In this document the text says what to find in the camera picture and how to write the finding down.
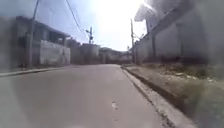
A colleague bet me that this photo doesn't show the low building with white wall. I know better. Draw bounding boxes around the low building with white wall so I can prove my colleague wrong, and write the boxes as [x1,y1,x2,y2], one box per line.
[0,15,72,71]

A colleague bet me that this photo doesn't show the overhead wires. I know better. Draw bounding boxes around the overhead wires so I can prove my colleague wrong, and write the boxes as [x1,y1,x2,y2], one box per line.
[64,0,92,38]

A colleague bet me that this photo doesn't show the grey block building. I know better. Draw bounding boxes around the grey block building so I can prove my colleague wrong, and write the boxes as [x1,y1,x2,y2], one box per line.
[66,37,101,65]

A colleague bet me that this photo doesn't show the pale building with overhang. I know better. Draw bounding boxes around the pale building with overhang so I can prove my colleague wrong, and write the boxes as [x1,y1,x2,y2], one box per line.
[133,0,195,33]

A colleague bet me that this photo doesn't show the tall grey wall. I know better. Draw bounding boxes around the tall grey wall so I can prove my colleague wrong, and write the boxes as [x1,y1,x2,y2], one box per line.
[133,9,224,66]

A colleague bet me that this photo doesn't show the utility pole with crossarms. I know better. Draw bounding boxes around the utility pole with crossarms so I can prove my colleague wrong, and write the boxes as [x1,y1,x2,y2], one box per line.
[84,26,95,45]

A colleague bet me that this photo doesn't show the leaning utility pole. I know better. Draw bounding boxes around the leaning utility pole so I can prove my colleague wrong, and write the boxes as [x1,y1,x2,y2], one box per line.
[27,0,41,70]

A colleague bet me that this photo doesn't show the thin utility pole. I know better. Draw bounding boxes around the thin utility pole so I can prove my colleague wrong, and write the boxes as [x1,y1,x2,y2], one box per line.
[129,18,136,65]

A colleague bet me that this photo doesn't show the concrete kerb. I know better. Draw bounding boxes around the concrete kerb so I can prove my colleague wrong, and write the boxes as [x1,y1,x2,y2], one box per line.
[119,65,198,128]

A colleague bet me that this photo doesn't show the grey kerbside sidewalk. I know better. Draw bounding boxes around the grey kerbside sidewalk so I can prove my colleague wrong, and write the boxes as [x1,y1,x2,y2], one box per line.
[0,64,78,79]

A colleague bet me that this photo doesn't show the grey asphalt road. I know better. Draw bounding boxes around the grey asphalt road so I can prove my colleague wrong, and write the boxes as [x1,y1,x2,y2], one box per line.
[0,63,168,128]

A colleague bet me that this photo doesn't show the dirt verge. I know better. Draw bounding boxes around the dirt verge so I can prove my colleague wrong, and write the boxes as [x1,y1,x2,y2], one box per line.
[124,62,224,128]

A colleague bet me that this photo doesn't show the low distant buildings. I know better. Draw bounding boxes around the low distant buildings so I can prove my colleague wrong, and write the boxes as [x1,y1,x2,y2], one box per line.
[99,46,134,65]

